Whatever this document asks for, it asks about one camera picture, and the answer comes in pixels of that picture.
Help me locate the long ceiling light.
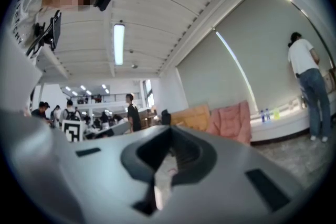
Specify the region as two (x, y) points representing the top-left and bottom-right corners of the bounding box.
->
(113, 23), (125, 66)

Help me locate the black chair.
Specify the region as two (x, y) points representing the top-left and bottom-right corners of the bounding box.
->
(160, 109), (172, 126)

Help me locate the white window ledge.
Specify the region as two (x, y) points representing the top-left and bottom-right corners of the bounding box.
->
(249, 102), (336, 143)

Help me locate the orange jacket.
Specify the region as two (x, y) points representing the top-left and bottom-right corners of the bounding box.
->
(170, 104), (211, 130)

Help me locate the black chest-mounted device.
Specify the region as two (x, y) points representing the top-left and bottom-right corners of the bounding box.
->
(25, 9), (62, 57)

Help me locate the person's white printed shirt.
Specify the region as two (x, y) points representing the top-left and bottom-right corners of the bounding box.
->
(7, 0), (64, 66)

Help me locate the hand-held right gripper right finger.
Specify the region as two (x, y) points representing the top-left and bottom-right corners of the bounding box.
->
(156, 125), (314, 224)

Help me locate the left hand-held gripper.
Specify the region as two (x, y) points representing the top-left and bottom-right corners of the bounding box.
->
(61, 119), (130, 143)

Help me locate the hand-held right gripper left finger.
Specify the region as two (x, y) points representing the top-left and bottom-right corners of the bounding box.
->
(0, 109), (172, 224)

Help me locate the small grey roller blind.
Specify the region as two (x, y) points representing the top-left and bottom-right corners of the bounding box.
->
(175, 29), (253, 113)

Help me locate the large grey roller blind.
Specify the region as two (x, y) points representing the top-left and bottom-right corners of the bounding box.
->
(213, 0), (334, 116)

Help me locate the pink jacket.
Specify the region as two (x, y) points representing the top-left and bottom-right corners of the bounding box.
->
(206, 101), (253, 146)

